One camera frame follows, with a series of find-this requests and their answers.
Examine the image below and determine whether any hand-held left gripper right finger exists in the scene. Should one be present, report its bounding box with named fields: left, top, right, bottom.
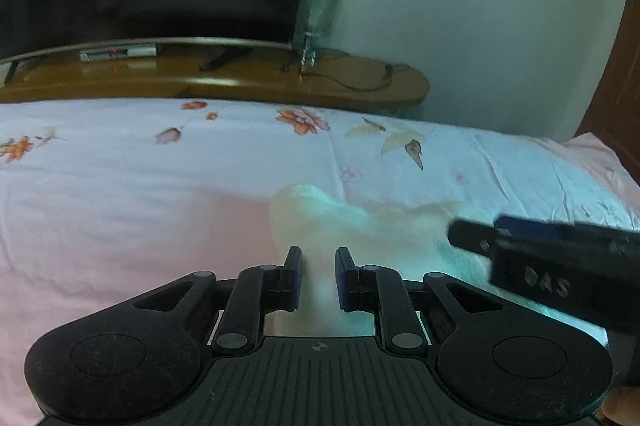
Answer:
left=334, top=247, right=506, bottom=354

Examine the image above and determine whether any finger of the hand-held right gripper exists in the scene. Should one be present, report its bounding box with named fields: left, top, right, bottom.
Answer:
left=494, top=215, right=640, bottom=248
left=446, top=219, right=501, bottom=258

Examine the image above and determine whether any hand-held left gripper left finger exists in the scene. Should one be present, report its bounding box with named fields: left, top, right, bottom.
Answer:
left=134, top=246, right=304, bottom=357

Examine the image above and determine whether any white knitted sweater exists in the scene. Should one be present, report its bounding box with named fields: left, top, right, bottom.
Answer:
left=267, top=185, right=608, bottom=342

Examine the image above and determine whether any person's right hand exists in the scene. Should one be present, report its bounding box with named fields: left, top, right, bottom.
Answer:
left=602, top=387, right=640, bottom=426

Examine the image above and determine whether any brown wooden furniture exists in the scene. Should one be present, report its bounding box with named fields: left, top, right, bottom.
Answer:
left=575, top=0, right=640, bottom=187

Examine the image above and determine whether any pink floral bed sheet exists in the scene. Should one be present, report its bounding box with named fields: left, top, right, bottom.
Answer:
left=0, top=99, right=640, bottom=426

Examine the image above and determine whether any brown wooden television cabinet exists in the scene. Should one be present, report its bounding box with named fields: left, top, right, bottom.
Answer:
left=0, top=37, right=431, bottom=114

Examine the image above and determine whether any black remote control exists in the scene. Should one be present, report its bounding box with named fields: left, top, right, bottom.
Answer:
left=199, top=48, right=253, bottom=72

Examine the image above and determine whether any clear glass vase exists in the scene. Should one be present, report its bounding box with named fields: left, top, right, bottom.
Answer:
left=298, top=0, right=344, bottom=70

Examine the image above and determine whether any black cable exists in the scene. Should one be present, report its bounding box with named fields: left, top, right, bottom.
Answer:
left=280, top=61, right=411, bottom=92

